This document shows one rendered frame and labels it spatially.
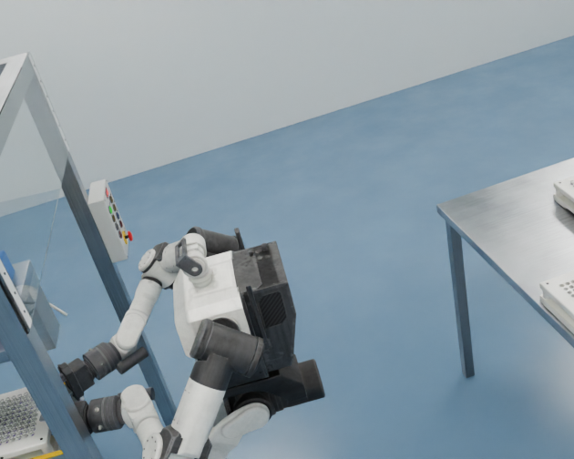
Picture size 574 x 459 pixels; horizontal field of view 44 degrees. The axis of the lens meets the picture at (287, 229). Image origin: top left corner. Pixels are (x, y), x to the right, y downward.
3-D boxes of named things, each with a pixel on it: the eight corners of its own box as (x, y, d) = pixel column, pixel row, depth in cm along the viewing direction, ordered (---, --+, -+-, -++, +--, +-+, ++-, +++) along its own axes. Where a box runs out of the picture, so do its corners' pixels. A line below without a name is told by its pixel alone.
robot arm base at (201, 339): (247, 371, 175) (264, 329, 174) (248, 392, 163) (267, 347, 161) (189, 350, 173) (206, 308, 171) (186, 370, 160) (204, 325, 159)
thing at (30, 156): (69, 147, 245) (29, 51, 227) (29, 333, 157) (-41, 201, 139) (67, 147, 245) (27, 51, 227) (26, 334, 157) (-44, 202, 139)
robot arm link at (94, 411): (52, 419, 182) (97, 411, 181) (61, 392, 190) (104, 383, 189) (70, 452, 188) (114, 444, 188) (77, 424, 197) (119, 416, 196)
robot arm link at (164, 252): (149, 239, 227) (182, 227, 209) (182, 260, 232) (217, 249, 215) (134, 271, 222) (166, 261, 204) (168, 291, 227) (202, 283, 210)
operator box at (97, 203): (128, 236, 278) (106, 178, 265) (128, 259, 264) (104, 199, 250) (113, 239, 278) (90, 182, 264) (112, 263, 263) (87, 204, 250)
